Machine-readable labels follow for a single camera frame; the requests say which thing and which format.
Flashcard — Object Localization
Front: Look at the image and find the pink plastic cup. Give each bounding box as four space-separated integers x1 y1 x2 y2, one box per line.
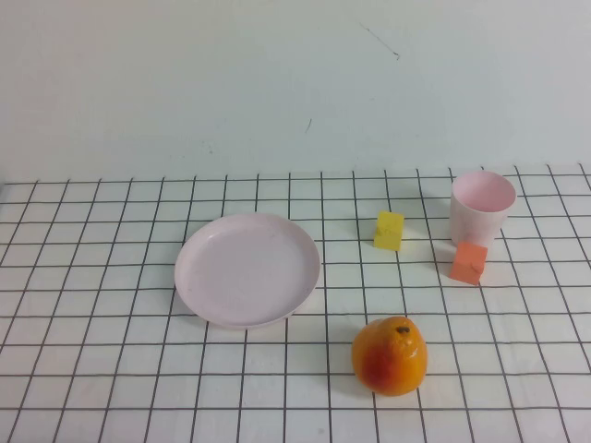
450 170 517 248

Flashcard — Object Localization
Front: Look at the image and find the pink round plate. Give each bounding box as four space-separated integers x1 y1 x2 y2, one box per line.
174 212 322 330

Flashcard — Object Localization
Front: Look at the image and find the yellow foam cube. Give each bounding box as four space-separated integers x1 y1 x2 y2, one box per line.
372 210 405 252

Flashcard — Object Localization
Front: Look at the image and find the orange toy fruit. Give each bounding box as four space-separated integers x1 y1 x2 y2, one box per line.
351 316 428 397

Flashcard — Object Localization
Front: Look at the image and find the orange foam cube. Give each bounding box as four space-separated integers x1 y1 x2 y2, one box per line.
449 241 489 286

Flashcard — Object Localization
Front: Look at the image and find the white grid tablecloth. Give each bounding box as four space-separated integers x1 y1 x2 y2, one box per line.
0 163 591 443

